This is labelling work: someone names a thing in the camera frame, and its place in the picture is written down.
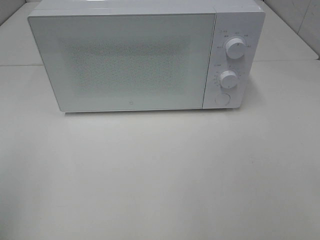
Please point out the white microwave door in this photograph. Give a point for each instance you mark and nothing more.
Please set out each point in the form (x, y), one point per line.
(125, 63)

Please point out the round white door button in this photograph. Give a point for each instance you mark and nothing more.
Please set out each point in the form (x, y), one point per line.
(222, 99)

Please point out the white control knob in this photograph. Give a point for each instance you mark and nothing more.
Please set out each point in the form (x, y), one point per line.
(228, 79)
(235, 48)

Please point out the white microwave oven body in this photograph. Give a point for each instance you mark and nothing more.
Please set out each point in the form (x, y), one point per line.
(233, 18)

